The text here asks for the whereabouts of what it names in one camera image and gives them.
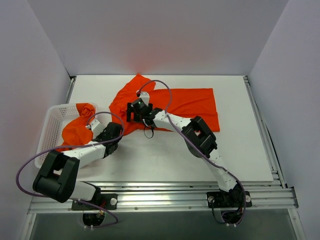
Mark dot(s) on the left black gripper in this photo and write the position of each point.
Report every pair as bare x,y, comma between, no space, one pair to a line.
100,136

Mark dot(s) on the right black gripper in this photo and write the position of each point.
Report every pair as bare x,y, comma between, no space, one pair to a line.
130,114

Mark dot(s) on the orange t-shirt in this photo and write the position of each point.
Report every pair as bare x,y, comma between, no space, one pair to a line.
75,133
186,102

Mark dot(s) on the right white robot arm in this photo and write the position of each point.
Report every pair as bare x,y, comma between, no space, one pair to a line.
199,139

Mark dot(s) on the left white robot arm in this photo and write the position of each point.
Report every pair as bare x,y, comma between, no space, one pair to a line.
57,177

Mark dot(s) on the orange t-shirt in basket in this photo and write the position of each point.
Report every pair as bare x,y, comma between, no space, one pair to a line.
75,133

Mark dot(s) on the white plastic basket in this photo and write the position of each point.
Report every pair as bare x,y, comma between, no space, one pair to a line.
56,118

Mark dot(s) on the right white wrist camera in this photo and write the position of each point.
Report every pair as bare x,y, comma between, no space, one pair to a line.
144,96

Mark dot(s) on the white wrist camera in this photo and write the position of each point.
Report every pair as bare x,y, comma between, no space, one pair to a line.
144,96
96,127

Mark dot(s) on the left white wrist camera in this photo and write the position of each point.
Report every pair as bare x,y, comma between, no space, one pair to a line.
96,127

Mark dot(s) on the left aluminium side rail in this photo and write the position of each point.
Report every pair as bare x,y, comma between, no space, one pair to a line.
70,88

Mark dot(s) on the aluminium side rail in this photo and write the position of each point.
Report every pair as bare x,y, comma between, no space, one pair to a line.
70,88
265,135

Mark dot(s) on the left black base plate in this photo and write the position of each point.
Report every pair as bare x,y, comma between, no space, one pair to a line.
107,201

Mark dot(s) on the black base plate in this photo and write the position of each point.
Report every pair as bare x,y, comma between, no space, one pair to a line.
107,201
221,199

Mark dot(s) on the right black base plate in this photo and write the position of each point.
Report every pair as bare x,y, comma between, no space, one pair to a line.
221,199

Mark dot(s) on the right aluminium side rail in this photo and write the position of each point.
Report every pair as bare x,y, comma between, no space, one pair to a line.
265,135

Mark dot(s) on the aluminium front rail frame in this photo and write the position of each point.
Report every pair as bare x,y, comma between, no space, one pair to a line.
183,197

